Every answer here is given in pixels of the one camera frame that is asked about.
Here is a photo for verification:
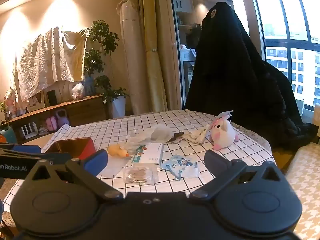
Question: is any pink figurine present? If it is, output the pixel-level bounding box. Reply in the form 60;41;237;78
4;89;19;117

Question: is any white mesh bag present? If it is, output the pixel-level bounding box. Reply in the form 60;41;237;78
129;124;175;147

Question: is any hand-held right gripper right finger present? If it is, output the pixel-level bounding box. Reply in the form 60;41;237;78
189;150;288;202

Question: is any pink small case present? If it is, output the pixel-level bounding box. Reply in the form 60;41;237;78
46;116;58;132

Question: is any white router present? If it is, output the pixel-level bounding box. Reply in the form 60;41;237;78
20;122;39;139

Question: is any large window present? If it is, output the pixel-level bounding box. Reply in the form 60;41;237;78
231;0;320;117

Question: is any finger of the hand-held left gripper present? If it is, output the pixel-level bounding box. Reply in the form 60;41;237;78
0;144;75;163

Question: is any teal pot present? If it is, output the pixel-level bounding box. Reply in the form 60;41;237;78
0;126;18;144

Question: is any blue printed face mask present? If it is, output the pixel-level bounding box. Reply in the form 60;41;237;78
160;154;200;180

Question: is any gold metal tin box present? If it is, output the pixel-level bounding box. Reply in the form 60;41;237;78
44;137;97;161

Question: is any yellow rubber duck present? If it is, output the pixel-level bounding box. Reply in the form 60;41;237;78
107;144;130;158

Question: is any cream patterned hanging cloth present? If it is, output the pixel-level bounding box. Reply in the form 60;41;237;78
11;26;89;103

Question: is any purple kettlebell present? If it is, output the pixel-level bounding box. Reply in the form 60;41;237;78
55;109;70;127

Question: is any white gauze bag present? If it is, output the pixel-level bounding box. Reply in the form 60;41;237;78
99;155;128;179

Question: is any teal white tissue pack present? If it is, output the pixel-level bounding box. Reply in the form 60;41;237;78
131;143;164;167

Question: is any covered standing air conditioner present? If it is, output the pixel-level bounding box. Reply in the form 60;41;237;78
119;0;143;117

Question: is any large black cloth cover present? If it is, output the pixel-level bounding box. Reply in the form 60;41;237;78
184;2;319;148

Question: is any blue vase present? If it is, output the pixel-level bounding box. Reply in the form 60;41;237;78
84;76;95;97

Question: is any pink white plush toy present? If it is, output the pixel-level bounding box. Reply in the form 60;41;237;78
209;110;239;150

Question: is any gold curtain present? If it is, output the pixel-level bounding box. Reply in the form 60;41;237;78
132;0;168;117

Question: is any houndstooth upholstered seat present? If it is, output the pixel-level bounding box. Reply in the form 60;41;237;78
285;142;320;240

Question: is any black rectangular frame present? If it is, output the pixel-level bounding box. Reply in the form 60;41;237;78
47;90;58;106

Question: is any white washing machine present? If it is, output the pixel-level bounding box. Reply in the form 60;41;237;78
182;59;197;105

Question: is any green leafy houseplant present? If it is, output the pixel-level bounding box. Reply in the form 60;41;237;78
84;20;129;104

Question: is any white plant pot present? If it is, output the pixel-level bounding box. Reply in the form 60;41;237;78
111;95;127;118

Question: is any wooden media cabinet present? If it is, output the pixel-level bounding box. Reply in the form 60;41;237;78
0;94;108;143

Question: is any white checked tablecloth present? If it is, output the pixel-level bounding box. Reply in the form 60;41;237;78
10;109;272;205

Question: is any white plastic bag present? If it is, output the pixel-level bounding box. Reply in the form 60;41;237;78
71;82;85;100

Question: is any wooden picture frame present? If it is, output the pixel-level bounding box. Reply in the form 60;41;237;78
26;90;45;113

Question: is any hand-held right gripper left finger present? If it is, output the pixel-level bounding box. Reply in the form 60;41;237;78
24;149;124;202

